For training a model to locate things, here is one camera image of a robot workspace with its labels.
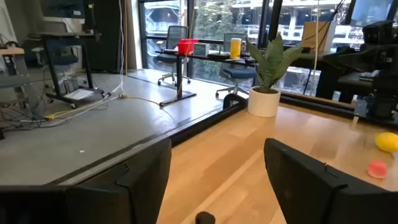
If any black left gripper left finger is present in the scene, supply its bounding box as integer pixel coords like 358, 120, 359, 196
65, 138, 172, 224

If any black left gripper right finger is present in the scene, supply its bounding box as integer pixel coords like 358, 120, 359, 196
264, 138, 398, 224

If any pink peach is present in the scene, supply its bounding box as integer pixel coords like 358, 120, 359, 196
366, 160, 389, 180

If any yellow lemon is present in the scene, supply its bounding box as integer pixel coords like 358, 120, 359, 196
374, 131, 398, 153

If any snake plant in white pot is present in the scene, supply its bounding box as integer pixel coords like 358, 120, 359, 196
245, 33, 304, 118

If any white paper sheet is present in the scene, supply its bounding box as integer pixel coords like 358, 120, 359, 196
63, 88, 95, 101

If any laptop computer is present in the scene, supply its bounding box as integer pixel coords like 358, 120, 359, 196
292, 46, 374, 105

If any black standing desk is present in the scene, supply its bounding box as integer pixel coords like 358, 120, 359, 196
154, 39, 312, 108

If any grey mesh office chair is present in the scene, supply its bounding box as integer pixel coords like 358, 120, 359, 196
155, 25, 192, 86
215, 32, 259, 99

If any red plastic box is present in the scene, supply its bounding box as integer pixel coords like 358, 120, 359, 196
177, 38, 200, 55

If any grey-green small box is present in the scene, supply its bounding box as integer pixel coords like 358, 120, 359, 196
193, 42, 210, 57

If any black tall cabinet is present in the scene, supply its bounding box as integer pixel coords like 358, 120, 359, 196
83, 0, 126, 73

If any brown cardboard box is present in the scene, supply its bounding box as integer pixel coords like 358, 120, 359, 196
301, 21, 337, 53

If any yellow canister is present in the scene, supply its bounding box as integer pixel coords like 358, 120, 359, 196
229, 37, 243, 60

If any black metal pole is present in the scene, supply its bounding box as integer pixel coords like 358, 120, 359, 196
267, 0, 283, 43

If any black aluminium table frame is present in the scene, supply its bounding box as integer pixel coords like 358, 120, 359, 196
46, 92, 398, 187

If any yellow floor cable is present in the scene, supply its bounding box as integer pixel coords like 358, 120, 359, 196
45, 94, 164, 121

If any dark wall monitor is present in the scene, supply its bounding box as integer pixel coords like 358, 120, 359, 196
40, 0, 86, 19

